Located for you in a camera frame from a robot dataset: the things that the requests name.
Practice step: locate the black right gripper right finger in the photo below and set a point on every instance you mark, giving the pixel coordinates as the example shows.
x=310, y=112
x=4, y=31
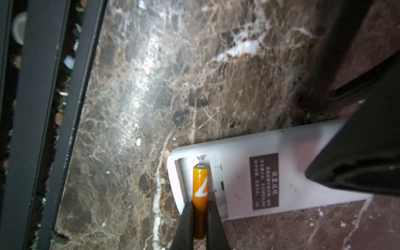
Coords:
x=216, y=238

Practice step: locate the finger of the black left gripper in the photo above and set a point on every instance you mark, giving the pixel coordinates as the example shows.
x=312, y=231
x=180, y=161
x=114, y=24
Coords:
x=364, y=156
x=319, y=98

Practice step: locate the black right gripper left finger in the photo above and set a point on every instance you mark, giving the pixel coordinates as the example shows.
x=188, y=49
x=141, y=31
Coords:
x=184, y=238

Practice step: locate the white red remote control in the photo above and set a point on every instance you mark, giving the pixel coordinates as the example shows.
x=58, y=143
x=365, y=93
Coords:
x=259, y=174

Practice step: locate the orange AA battery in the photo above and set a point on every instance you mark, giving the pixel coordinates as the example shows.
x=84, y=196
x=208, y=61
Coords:
x=200, y=200

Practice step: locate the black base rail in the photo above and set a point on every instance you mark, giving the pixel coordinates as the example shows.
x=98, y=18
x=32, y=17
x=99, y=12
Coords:
x=47, y=53

